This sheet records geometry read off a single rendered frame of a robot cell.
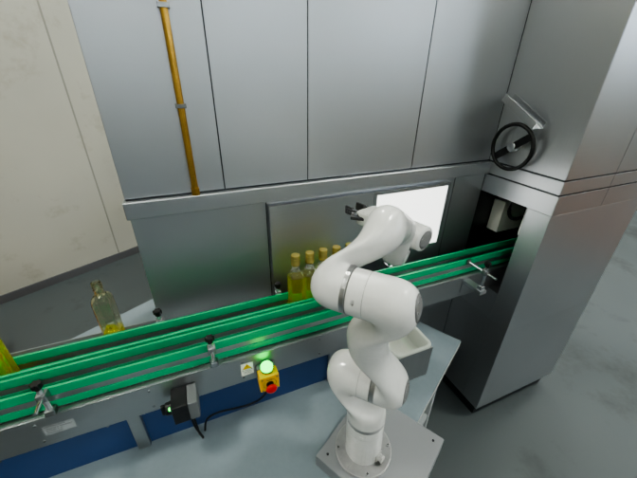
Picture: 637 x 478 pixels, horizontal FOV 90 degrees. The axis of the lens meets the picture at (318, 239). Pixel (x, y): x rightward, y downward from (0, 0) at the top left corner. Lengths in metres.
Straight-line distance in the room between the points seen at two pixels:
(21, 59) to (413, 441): 3.79
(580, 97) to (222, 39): 1.30
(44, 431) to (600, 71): 2.17
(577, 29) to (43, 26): 3.67
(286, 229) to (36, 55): 2.99
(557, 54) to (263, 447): 1.86
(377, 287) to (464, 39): 1.19
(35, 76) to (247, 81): 2.84
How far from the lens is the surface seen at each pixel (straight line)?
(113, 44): 1.14
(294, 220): 1.28
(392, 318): 0.62
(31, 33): 3.85
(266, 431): 1.41
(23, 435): 1.38
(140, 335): 1.35
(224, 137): 1.16
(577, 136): 1.63
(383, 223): 0.66
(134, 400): 1.29
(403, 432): 1.36
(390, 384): 0.90
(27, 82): 3.81
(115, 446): 1.49
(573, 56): 1.68
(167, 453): 1.45
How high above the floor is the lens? 1.95
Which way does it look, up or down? 28 degrees down
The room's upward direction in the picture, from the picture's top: 1 degrees clockwise
